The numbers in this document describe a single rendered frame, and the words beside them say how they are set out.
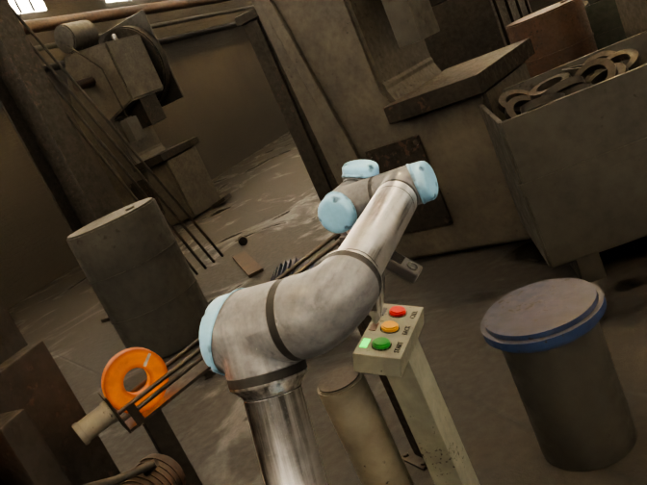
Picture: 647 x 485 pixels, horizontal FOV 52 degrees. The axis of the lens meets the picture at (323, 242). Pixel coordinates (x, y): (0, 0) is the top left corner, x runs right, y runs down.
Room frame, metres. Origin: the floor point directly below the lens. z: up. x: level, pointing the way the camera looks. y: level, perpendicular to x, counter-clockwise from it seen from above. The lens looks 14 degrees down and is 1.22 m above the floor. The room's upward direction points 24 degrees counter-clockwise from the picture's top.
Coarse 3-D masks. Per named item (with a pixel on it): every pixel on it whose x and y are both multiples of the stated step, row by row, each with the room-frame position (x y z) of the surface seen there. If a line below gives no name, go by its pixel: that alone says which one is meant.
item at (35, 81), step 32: (0, 0) 5.50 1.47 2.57; (0, 32) 5.36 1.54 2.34; (0, 64) 5.56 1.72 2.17; (32, 64) 5.48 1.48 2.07; (0, 96) 5.49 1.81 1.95; (32, 96) 5.34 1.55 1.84; (32, 128) 5.57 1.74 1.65; (64, 128) 5.46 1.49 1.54; (32, 160) 5.48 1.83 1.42; (64, 160) 5.34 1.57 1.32; (64, 192) 5.58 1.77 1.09; (96, 192) 5.45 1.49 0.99
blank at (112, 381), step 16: (128, 352) 1.54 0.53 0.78; (144, 352) 1.55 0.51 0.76; (112, 368) 1.52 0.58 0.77; (128, 368) 1.53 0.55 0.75; (144, 368) 1.55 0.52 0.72; (160, 368) 1.56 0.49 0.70; (112, 384) 1.51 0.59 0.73; (160, 384) 1.55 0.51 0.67; (112, 400) 1.50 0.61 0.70; (128, 400) 1.51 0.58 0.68
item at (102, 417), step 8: (96, 408) 1.49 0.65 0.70; (104, 408) 1.48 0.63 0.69; (88, 416) 1.48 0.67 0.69; (96, 416) 1.47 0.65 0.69; (104, 416) 1.48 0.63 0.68; (112, 416) 1.48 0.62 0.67; (72, 424) 1.47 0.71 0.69; (80, 424) 1.46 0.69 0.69; (88, 424) 1.46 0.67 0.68; (96, 424) 1.46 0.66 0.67; (104, 424) 1.47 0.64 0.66; (80, 432) 1.45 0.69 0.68; (88, 432) 1.45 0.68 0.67; (96, 432) 1.46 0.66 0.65; (88, 440) 1.45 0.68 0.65
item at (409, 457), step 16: (368, 320) 1.82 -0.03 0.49; (384, 384) 1.84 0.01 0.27; (160, 416) 1.53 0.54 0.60; (400, 416) 1.84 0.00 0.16; (160, 432) 1.52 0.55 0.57; (160, 448) 1.51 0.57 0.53; (176, 448) 1.53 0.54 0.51; (416, 448) 1.83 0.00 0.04; (416, 464) 1.80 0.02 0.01; (192, 480) 1.52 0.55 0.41
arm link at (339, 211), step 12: (348, 180) 1.28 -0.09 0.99; (360, 180) 1.22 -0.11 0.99; (336, 192) 1.21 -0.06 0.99; (348, 192) 1.21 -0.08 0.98; (360, 192) 1.19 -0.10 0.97; (324, 204) 1.20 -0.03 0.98; (336, 204) 1.19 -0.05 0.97; (348, 204) 1.18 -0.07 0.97; (360, 204) 1.19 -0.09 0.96; (324, 216) 1.20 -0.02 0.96; (336, 216) 1.19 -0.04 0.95; (348, 216) 1.18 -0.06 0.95; (336, 228) 1.20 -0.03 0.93; (348, 228) 1.19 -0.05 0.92
